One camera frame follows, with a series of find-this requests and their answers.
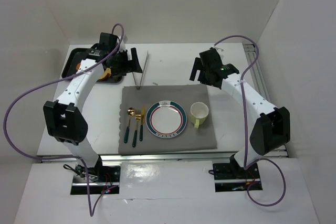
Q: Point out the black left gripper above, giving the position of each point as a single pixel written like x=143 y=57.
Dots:
x=130 y=63

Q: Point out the light green mug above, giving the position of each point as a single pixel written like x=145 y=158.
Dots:
x=198 y=113

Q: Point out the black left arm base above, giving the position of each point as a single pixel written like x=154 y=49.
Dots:
x=107 y=175

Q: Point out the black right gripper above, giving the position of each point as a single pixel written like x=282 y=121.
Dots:
x=200 y=70

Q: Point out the aluminium front rail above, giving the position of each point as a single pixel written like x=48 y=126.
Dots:
x=195 y=156

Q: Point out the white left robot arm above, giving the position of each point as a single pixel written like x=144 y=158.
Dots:
x=64 y=119

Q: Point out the gold knife green handle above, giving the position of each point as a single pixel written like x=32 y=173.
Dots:
x=142 y=122

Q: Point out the grey placemat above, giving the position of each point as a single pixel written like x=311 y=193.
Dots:
x=190 y=139

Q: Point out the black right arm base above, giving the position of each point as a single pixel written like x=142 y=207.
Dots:
x=232 y=170

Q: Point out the orange bagel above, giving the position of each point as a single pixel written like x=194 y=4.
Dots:
x=106 y=74

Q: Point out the white plate green rim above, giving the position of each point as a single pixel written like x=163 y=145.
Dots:
x=166 y=119

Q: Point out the gold fork green handle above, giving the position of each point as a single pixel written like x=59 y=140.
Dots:
x=138 y=119

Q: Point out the gold spoon green handle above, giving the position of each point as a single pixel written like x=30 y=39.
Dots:
x=131 y=113

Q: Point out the black food tray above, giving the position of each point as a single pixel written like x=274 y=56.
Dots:
x=75 y=58

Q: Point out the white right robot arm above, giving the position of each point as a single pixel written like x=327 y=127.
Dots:
x=271 y=128

